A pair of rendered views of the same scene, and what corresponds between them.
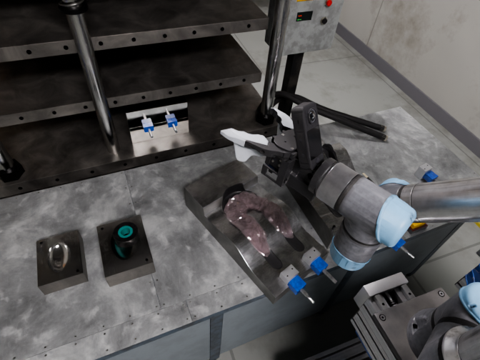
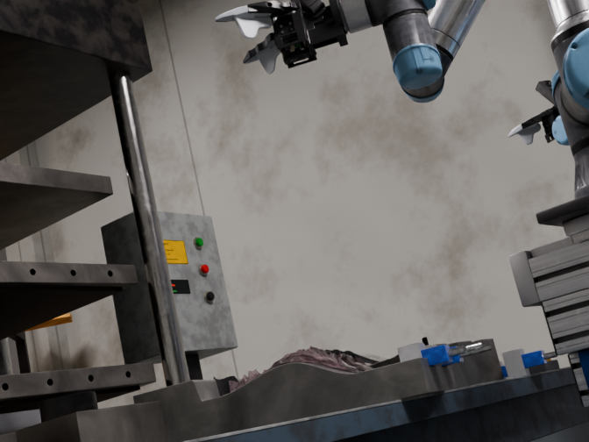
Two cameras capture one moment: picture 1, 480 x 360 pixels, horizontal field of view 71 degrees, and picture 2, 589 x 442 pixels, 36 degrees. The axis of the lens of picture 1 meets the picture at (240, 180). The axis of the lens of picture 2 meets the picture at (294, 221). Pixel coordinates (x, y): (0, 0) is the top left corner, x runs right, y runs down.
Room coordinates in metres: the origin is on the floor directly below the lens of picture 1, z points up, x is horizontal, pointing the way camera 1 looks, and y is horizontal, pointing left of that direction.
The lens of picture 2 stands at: (-0.73, 0.65, 0.77)
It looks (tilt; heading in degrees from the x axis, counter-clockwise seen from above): 14 degrees up; 331
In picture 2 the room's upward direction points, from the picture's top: 13 degrees counter-clockwise
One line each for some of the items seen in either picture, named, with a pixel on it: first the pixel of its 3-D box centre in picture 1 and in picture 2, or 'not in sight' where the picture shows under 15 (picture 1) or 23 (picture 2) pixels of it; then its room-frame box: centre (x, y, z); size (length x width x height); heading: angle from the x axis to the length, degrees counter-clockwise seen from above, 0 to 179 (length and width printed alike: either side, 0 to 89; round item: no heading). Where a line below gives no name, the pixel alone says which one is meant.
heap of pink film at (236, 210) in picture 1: (257, 216); (296, 367); (0.71, -0.07, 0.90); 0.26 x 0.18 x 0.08; 44
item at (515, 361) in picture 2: (398, 245); (539, 358); (0.70, -0.61, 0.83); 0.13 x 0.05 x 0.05; 41
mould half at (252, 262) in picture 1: (253, 223); (298, 392); (0.71, -0.07, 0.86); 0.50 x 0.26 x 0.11; 44
